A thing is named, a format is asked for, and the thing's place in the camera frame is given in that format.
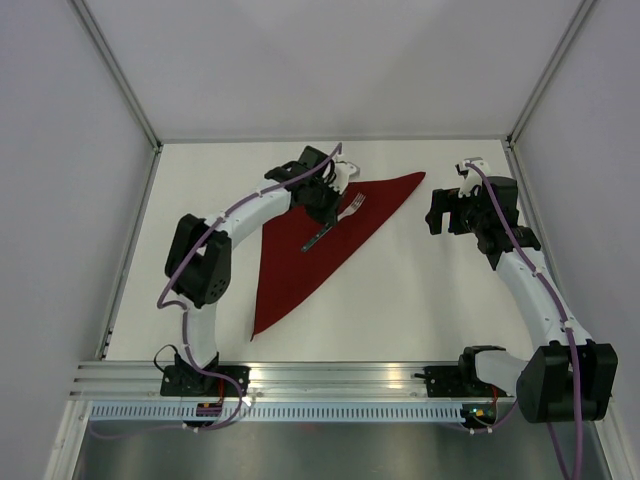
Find dark red cloth napkin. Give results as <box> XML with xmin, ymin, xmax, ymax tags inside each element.
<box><xmin>252</xmin><ymin>171</ymin><xmax>426</xmax><ymax>336</ymax></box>

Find white slotted cable duct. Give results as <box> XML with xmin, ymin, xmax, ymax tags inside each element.
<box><xmin>89</xmin><ymin>401</ymin><xmax>463</xmax><ymax>423</ymax></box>

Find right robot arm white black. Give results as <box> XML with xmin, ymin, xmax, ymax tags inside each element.
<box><xmin>425</xmin><ymin>176</ymin><xmax>618</xmax><ymax>423</ymax></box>

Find fork with green handle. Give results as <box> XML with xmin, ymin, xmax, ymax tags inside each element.
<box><xmin>301</xmin><ymin>193</ymin><xmax>366</xmax><ymax>253</ymax></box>

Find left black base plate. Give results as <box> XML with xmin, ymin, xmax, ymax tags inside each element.
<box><xmin>160</xmin><ymin>365</ymin><xmax>250</xmax><ymax>397</ymax></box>

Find aluminium frame post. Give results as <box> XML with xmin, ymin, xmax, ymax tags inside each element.
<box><xmin>505</xmin><ymin>0</ymin><xmax>600</xmax><ymax>150</ymax></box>
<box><xmin>68</xmin><ymin>0</ymin><xmax>162</xmax><ymax>152</ymax></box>

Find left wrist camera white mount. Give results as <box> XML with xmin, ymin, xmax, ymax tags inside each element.
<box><xmin>329</xmin><ymin>160</ymin><xmax>360</xmax><ymax>194</ymax></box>

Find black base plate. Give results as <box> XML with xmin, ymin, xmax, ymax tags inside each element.
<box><xmin>160</xmin><ymin>365</ymin><xmax>250</xmax><ymax>397</ymax></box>
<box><xmin>412</xmin><ymin>365</ymin><xmax>472</xmax><ymax>398</ymax></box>

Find right aluminium frame post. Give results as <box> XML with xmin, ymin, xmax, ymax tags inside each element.
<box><xmin>505</xmin><ymin>0</ymin><xmax>600</xmax><ymax>150</ymax></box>

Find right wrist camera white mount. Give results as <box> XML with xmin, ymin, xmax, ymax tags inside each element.
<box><xmin>456</xmin><ymin>157</ymin><xmax>491</xmax><ymax>198</ymax></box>

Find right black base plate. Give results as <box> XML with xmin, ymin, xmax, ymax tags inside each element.
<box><xmin>412</xmin><ymin>365</ymin><xmax>472</xmax><ymax>398</ymax></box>

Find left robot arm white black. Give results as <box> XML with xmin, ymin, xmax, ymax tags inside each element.
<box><xmin>156</xmin><ymin>144</ymin><xmax>359</xmax><ymax>396</ymax></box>

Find aluminium mounting rail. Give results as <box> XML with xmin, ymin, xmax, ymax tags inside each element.
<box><xmin>68</xmin><ymin>361</ymin><xmax>506</xmax><ymax>401</ymax></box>

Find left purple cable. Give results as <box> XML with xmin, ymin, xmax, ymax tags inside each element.
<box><xmin>157</xmin><ymin>142</ymin><xmax>346</xmax><ymax>371</ymax></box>

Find left aluminium frame post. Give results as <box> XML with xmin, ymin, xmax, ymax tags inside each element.
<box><xmin>68</xmin><ymin>0</ymin><xmax>162</xmax><ymax>152</ymax></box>

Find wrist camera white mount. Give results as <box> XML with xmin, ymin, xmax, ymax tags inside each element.
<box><xmin>329</xmin><ymin>160</ymin><xmax>360</xmax><ymax>194</ymax></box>
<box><xmin>456</xmin><ymin>157</ymin><xmax>491</xmax><ymax>198</ymax></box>

